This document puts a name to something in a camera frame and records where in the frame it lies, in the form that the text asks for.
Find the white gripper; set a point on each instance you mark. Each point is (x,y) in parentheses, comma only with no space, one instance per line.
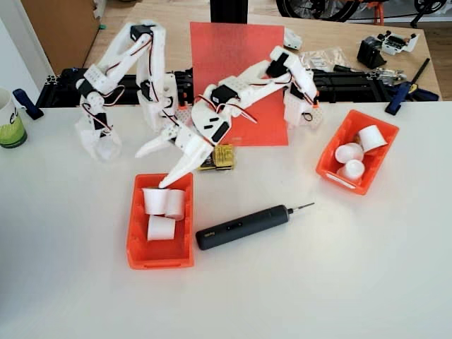
(92,138)
(192,147)

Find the white coffee pod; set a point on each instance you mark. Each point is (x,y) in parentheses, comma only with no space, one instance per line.
(353,169)
(110,150)
(372,137)
(175,205)
(347,152)
(160,229)

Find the blue lid coffee pod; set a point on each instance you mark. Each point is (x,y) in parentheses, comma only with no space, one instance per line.
(153,201)

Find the yellow and black packet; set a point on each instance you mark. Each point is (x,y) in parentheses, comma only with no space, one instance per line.
(222,157)

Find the orange plastic bin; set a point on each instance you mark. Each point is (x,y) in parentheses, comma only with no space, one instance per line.
(162,254)

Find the orange bin with white label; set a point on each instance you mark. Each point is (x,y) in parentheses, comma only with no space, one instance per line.
(374,173)

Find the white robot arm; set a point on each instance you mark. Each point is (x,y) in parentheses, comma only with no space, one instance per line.
(116,60)
(254,90)

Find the white and green mug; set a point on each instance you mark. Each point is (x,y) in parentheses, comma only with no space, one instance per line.
(10,116)

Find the dark grey electric screwdriver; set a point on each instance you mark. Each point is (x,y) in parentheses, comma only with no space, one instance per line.
(233,227)

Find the red foam sheet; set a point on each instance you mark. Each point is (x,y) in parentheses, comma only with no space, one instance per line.
(219,53)

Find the small green object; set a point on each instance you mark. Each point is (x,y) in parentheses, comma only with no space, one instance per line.
(102,27)

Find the black bicycle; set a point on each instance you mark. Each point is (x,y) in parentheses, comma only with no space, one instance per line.
(318,8)

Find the black printed part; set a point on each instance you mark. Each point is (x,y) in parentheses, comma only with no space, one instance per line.
(369,54)

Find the silver metal clamp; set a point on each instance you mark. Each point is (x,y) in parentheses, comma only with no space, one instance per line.
(388,76)

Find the blue clamp with black bar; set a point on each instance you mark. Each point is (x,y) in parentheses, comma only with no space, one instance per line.
(397,99)

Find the white device with circuit board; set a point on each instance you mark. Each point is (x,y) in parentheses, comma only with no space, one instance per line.
(395,44)

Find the orange stand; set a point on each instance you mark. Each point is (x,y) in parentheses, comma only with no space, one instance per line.
(379,10)

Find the black upright post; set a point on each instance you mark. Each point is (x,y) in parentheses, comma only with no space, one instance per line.
(229,8)

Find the black aluminium rail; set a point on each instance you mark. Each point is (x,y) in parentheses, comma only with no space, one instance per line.
(367,90)

